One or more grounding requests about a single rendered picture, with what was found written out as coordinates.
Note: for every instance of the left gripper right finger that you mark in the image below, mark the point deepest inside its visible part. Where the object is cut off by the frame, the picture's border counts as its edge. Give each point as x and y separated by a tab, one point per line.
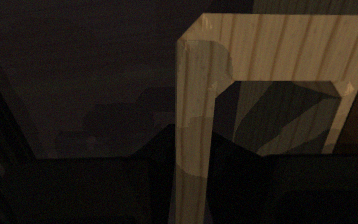
244	190

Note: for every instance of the wooden maze box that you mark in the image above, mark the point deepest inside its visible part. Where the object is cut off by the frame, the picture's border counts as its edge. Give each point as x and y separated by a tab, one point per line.
298	94

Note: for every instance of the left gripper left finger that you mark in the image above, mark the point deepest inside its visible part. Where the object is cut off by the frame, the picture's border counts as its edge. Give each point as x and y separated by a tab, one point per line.
99	186

